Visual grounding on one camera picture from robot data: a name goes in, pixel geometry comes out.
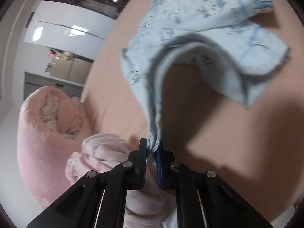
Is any rolled pink quilt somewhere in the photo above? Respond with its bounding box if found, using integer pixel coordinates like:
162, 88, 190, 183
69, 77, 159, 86
17, 86, 93, 209

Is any white glossy wardrobe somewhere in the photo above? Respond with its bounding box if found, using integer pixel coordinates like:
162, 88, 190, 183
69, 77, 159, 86
24, 0, 115, 60

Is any beige cabinet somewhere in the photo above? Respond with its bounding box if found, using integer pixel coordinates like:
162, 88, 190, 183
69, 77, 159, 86
50, 57, 93, 84

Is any light blue cartoon pajama garment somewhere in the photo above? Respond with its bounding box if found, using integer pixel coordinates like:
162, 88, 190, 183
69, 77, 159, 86
121, 0, 290, 164

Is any pink clothes pile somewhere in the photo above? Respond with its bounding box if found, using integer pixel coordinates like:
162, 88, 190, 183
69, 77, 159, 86
65, 134, 178, 227

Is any pink bed sheet mattress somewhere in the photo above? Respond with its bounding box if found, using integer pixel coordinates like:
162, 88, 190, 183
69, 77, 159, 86
81, 0, 303, 221

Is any grey room door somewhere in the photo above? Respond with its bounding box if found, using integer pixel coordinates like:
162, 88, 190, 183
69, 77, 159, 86
23, 72, 83, 100

